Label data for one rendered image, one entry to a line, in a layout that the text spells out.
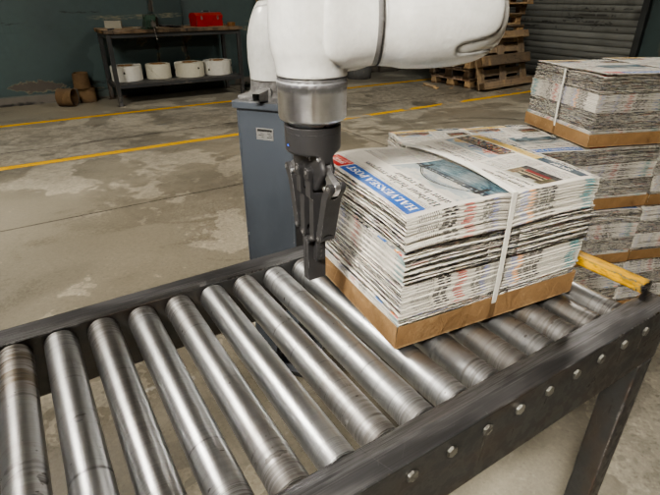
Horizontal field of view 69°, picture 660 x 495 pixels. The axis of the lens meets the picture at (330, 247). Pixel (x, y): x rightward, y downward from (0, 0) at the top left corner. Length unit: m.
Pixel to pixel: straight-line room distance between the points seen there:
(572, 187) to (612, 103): 1.02
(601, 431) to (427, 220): 0.68
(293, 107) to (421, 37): 0.17
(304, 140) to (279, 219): 0.99
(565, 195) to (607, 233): 1.20
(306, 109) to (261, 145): 0.94
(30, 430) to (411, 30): 0.67
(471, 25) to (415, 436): 0.49
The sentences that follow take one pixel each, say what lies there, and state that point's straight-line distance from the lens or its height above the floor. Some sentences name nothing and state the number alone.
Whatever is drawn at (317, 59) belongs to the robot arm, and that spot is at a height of 1.22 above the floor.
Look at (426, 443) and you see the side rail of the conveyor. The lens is 0.64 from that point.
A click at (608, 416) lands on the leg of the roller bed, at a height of 0.54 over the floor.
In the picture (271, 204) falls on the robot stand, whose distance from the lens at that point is 1.60.
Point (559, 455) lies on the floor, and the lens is 1.80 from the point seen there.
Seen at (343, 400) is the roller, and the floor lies 0.80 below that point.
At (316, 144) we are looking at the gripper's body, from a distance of 0.63.
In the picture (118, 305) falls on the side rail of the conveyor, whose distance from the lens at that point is 0.93.
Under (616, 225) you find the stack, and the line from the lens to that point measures 2.04.
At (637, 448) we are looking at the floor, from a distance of 1.94.
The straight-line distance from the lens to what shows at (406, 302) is 0.71.
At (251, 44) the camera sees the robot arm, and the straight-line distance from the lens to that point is 1.52.
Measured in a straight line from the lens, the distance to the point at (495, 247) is 0.78.
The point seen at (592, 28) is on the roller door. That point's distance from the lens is 9.41.
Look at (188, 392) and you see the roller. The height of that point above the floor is 0.80.
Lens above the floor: 1.28
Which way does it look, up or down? 28 degrees down
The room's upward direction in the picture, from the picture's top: straight up
